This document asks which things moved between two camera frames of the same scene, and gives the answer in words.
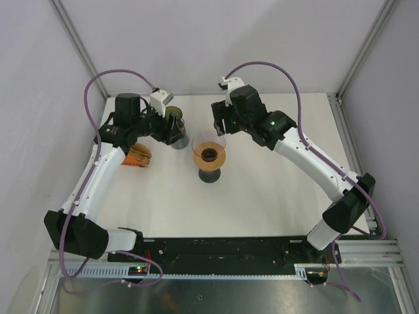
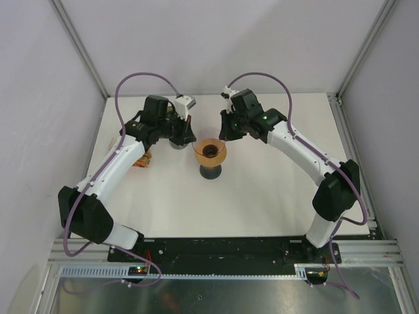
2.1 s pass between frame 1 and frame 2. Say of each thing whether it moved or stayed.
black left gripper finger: moved
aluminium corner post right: stayed
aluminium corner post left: stayed
